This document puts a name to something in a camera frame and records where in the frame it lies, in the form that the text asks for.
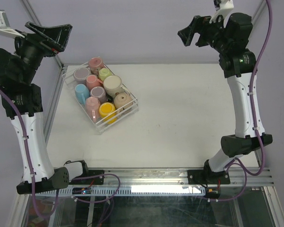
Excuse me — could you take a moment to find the mauve purple mug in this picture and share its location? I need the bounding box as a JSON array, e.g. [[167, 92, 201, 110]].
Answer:
[[90, 87, 108, 104]]

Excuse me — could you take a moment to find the lavender mug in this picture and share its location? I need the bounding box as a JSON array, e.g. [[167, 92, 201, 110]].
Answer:
[[73, 68, 91, 84]]

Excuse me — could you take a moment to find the clear acrylic dish rack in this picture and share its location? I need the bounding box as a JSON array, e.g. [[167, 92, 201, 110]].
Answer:
[[62, 57, 138, 134]]

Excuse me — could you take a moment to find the pale yellow mug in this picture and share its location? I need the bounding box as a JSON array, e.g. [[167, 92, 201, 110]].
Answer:
[[98, 68, 113, 82]]

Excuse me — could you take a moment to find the yellow glass cup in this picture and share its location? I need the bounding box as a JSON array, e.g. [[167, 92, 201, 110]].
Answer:
[[98, 102, 117, 124]]

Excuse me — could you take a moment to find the pink patterned mug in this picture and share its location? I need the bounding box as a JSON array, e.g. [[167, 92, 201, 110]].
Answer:
[[88, 57, 106, 75]]

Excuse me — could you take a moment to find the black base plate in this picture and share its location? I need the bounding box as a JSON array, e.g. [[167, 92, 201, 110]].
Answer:
[[69, 169, 105, 186], [187, 169, 231, 185]]

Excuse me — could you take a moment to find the light pink mug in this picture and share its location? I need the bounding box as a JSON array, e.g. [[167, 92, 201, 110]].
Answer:
[[85, 96, 100, 123]]

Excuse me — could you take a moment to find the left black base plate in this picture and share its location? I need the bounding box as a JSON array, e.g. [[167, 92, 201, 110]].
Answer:
[[69, 169, 105, 186]]

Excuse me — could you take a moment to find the white slotted cable duct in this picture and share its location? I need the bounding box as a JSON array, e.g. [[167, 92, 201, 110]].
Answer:
[[29, 186, 206, 197]]

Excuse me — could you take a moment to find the pink mug white inside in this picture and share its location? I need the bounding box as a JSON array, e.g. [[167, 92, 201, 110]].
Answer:
[[86, 75, 103, 91]]

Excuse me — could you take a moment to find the light blue mug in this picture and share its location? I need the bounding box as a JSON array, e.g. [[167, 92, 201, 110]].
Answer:
[[75, 84, 90, 105]]

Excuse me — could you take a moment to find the aluminium mounting rail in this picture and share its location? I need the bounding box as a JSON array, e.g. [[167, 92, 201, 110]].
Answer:
[[20, 167, 275, 189]]

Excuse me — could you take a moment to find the beige stoneware mug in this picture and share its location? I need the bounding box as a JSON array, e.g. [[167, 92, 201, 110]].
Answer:
[[114, 93, 133, 114]]

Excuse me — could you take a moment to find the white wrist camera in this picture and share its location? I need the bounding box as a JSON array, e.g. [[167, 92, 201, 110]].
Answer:
[[209, 0, 234, 24], [0, 9, 25, 39]]

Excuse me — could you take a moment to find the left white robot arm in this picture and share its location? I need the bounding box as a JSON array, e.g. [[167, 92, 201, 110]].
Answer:
[[0, 22, 90, 194]]

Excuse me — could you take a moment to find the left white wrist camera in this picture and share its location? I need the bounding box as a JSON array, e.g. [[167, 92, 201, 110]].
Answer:
[[0, 9, 25, 39]]

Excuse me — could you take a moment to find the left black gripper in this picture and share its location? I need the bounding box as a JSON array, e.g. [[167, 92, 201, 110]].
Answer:
[[12, 21, 72, 84]]

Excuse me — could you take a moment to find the black connector box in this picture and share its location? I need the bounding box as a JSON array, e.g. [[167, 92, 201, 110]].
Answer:
[[204, 188, 221, 199]]

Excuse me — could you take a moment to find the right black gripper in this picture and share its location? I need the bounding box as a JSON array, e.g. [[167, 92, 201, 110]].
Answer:
[[178, 12, 231, 54]]

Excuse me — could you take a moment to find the green-inside patterned mug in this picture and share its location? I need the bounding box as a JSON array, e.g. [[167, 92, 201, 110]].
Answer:
[[103, 75, 131, 98]]

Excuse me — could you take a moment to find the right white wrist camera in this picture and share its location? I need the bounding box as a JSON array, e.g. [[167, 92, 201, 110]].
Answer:
[[209, 0, 234, 24]]

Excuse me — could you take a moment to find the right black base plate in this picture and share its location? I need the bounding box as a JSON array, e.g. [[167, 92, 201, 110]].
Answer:
[[187, 169, 231, 185]]

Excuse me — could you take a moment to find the small electronics board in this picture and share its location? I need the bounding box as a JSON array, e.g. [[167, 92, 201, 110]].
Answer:
[[72, 187, 92, 195]]

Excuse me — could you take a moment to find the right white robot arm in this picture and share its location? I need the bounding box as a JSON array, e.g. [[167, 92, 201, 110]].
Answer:
[[177, 13, 273, 185]]

